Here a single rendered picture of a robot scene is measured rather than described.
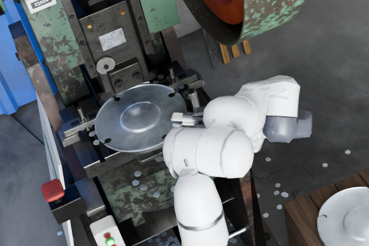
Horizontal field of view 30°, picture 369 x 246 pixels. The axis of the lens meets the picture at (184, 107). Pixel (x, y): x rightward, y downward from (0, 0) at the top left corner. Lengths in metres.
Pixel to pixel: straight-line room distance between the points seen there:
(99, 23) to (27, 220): 1.33
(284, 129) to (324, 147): 1.12
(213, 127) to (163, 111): 0.57
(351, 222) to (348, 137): 0.79
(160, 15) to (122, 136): 0.40
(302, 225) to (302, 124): 0.48
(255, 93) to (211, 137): 0.24
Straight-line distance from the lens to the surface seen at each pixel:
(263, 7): 1.75
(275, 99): 1.88
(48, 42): 1.88
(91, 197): 2.16
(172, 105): 2.14
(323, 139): 3.02
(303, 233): 2.30
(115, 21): 1.96
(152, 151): 2.02
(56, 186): 2.07
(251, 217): 2.42
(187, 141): 1.56
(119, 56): 2.03
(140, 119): 2.12
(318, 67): 3.35
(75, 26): 1.89
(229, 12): 1.99
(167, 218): 2.46
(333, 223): 2.30
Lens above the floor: 2.23
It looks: 43 degrees down
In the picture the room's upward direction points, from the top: 15 degrees counter-clockwise
